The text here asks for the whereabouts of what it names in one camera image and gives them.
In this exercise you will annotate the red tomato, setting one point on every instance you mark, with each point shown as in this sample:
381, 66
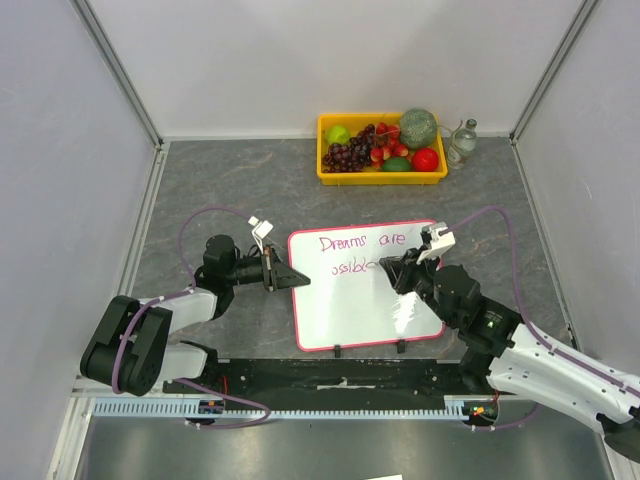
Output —
425, 160

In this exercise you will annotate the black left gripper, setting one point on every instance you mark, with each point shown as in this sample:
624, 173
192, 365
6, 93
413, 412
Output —
278, 274

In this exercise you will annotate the left aluminium frame post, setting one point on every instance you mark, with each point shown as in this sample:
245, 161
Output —
108, 53

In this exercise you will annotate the dark purple grape bunch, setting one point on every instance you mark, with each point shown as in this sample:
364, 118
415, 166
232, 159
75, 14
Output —
352, 157

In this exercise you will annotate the green netted melon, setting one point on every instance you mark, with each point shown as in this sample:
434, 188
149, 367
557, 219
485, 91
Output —
418, 128

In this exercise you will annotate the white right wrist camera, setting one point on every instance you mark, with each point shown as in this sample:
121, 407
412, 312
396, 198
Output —
437, 240

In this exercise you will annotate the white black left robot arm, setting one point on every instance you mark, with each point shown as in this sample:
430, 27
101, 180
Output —
128, 348

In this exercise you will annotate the aluminium frame post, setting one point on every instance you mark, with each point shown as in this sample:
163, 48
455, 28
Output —
558, 59
108, 53

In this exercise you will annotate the yellow plastic fruit bin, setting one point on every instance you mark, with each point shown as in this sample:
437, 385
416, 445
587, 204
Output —
355, 122

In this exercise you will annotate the green apple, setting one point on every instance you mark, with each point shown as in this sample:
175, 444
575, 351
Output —
337, 134

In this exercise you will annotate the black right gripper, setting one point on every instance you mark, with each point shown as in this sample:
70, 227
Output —
408, 271

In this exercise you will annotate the clear glass bottle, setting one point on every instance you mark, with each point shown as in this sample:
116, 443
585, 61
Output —
462, 143

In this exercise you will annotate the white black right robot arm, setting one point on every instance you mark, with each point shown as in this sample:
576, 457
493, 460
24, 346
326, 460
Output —
508, 354

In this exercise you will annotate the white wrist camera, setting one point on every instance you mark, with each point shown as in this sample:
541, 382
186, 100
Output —
260, 229
437, 240

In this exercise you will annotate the right aluminium frame post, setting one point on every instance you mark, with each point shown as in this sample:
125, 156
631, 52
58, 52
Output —
558, 59

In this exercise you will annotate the pink framed whiteboard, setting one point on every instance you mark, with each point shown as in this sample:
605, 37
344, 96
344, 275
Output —
348, 303

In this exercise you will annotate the green avocado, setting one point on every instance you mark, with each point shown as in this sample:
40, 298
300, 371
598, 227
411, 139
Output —
397, 164

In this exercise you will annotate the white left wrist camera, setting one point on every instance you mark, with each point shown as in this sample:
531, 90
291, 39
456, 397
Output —
260, 229

